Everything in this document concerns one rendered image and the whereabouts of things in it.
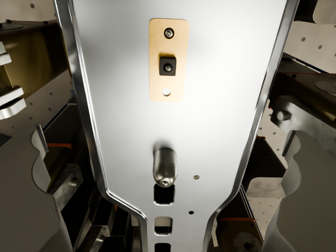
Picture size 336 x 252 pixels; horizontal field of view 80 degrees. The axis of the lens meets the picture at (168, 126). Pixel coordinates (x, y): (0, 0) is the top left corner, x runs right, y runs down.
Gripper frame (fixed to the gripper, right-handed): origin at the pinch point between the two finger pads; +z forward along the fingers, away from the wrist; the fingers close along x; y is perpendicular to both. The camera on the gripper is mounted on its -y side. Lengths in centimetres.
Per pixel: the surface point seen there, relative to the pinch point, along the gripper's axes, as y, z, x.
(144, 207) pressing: 23.7, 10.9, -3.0
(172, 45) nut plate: -1.9, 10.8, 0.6
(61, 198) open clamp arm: 17.6, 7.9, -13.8
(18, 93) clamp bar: 1.5, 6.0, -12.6
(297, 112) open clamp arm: 4.3, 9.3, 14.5
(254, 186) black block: 19.2, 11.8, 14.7
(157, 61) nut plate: -0.3, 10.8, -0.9
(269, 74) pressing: 0.8, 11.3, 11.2
